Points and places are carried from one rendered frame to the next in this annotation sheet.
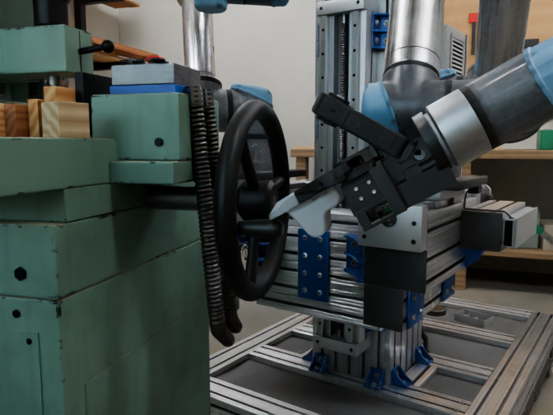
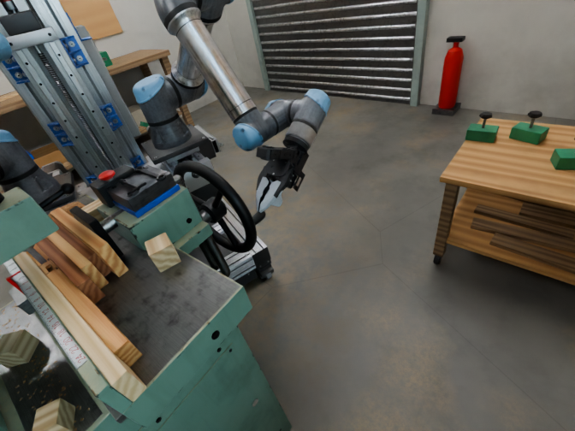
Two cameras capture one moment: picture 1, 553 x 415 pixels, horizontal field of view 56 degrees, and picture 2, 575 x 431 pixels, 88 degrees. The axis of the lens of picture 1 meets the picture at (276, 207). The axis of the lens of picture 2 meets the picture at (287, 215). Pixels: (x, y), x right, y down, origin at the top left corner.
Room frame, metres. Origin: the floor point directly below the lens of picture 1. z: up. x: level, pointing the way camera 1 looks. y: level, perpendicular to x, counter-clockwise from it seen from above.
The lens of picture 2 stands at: (0.26, 0.50, 1.26)
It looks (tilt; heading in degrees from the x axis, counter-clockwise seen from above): 39 degrees down; 300
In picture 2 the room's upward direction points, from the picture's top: 13 degrees counter-clockwise
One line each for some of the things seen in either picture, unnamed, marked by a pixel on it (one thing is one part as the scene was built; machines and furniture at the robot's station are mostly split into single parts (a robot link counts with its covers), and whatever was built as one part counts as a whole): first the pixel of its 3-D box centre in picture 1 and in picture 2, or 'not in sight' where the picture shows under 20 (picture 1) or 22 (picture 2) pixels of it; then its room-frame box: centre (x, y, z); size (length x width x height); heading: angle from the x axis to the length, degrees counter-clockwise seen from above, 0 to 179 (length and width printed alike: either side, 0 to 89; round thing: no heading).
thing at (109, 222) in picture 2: (115, 105); (111, 222); (0.80, 0.24, 0.95); 0.09 x 0.07 x 0.09; 164
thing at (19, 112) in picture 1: (60, 123); (68, 267); (0.82, 0.34, 0.92); 0.20 x 0.02 x 0.05; 164
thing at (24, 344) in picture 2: not in sight; (15, 348); (0.91, 0.47, 0.82); 0.04 x 0.04 x 0.04; 31
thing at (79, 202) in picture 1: (91, 188); not in sight; (0.83, 0.30, 0.82); 0.40 x 0.21 x 0.04; 164
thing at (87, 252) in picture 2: not in sight; (76, 245); (0.86, 0.29, 0.93); 0.21 x 0.02 x 0.05; 164
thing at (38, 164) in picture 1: (110, 158); (127, 255); (0.80, 0.26, 0.87); 0.61 x 0.30 x 0.06; 164
